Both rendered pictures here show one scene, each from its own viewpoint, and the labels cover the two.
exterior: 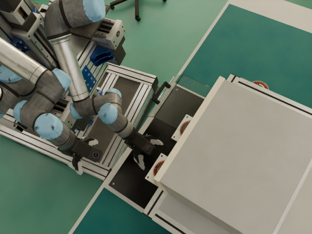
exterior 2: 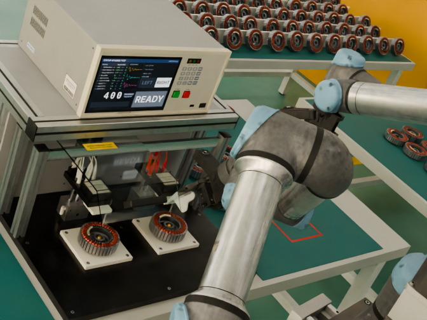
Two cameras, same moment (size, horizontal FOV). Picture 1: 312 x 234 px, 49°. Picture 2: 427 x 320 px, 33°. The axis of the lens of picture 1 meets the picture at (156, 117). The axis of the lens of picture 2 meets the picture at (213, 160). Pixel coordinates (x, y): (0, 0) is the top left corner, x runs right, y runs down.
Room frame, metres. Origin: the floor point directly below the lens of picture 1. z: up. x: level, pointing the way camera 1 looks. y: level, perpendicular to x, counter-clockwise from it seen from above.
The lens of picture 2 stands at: (2.24, -0.35, 2.04)
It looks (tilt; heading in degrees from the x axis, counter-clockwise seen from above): 29 degrees down; 165
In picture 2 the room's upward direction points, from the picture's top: 23 degrees clockwise
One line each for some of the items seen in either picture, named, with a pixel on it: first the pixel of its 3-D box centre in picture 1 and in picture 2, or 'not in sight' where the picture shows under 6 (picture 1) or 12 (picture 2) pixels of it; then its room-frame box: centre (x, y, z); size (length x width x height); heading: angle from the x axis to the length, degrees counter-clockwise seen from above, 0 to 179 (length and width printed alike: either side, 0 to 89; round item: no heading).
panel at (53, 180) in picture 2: not in sight; (102, 146); (0.36, -0.17, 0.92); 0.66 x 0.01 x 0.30; 124
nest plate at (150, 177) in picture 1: (165, 173); (165, 232); (0.50, 0.07, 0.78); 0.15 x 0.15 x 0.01; 34
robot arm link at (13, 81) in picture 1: (15, 78); (415, 289); (1.07, 0.50, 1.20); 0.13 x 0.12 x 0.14; 125
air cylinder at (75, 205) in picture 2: not in sight; (74, 206); (0.52, -0.21, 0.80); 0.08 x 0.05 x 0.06; 124
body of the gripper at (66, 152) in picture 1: (70, 145); (319, 126); (0.59, 0.33, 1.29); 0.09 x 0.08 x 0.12; 43
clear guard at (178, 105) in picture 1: (190, 108); (114, 169); (0.64, -0.15, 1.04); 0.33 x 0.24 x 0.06; 34
